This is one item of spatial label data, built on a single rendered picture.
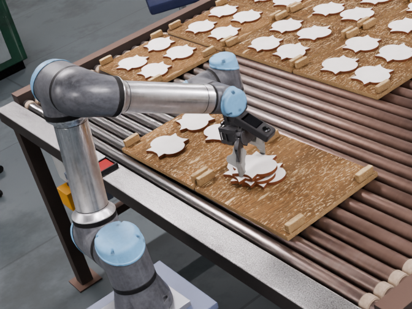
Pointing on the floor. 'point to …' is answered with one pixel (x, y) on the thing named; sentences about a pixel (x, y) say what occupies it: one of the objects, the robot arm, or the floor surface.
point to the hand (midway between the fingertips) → (254, 165)
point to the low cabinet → (10, 45)
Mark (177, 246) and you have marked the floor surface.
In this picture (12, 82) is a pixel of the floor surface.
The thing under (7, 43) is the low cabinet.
